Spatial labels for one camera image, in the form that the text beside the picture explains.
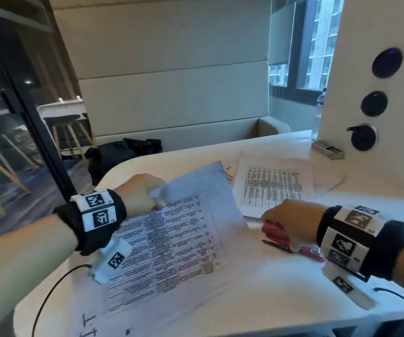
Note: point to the person's left hand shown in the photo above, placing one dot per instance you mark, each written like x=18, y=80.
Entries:
x=132, y=196

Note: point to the person's right hand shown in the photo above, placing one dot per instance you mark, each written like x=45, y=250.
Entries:
x=295, y=219

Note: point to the person's left fingers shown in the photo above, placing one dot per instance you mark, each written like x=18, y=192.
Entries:
x=158, y=201

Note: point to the person's right fingers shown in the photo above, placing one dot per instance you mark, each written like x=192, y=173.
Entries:
x=270, y=215

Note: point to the red stapler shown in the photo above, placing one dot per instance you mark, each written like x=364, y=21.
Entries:
x=279, y=233

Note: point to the printed table paper sheets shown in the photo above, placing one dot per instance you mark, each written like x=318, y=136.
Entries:
x=174, y=242

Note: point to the person's left forearm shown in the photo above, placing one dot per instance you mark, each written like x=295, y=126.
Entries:
x=16, y=266

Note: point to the printed text paper stack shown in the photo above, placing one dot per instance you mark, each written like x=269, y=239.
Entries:
x=274, y=185

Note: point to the black bag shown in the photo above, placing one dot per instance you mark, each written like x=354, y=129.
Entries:
x=117, y=156

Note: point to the black left wristband with markers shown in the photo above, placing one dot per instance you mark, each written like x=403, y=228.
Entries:
x=93, y=215

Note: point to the black wristband with markers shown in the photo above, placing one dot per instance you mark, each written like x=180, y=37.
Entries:
x=359, y=238
x=93, y=215

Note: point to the small metal holder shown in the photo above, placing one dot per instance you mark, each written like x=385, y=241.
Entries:
x=327, y=150

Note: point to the black right wristband with markers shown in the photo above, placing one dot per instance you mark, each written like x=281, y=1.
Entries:
x=359, y=238

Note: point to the beige upholstered booth sofa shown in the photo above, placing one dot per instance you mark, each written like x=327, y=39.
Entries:
x=174, y=87

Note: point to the black stool with wooden legs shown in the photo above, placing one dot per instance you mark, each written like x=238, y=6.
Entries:
x=67, y=128

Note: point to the clear water bottle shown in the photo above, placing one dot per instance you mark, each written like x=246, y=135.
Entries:
x=320, y=108

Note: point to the black round knob with lever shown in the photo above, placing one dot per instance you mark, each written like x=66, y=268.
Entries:
x=363, y=137

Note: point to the white high table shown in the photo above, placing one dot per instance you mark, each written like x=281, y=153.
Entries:
x=60, y=107

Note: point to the small black round button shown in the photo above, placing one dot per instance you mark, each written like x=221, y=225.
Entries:
x=374, y=104

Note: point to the white booth side panel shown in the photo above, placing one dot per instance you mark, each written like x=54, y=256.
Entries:
x=363, y=94

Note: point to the chair with wooden legs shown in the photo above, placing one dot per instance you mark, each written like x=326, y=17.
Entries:
x=2, y=164

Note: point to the black framed glass door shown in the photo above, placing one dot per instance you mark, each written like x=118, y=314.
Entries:
x=19, y=101

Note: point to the grey window roller blind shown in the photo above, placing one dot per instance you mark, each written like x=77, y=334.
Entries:
x=281, y=35

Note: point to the large black round button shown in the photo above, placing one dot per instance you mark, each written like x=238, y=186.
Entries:
x=387, y=63

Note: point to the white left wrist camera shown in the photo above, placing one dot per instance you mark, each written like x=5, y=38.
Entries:
x=112, y=259

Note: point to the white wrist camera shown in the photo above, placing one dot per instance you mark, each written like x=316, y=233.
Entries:
x=349, y=287
x=112, y=259

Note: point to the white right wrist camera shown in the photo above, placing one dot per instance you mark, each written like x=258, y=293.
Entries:
x=349, y=287

